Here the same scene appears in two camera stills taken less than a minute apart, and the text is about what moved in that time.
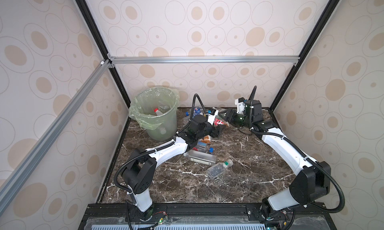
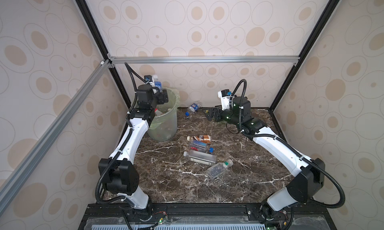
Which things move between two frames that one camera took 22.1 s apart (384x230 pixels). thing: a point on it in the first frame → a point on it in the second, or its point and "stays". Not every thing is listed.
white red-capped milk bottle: x=158 y=112 stays
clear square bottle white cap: x=202 y=156 stays
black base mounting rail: x=206 y=216 stays
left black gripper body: x=212 y=132 → x=159 y=99
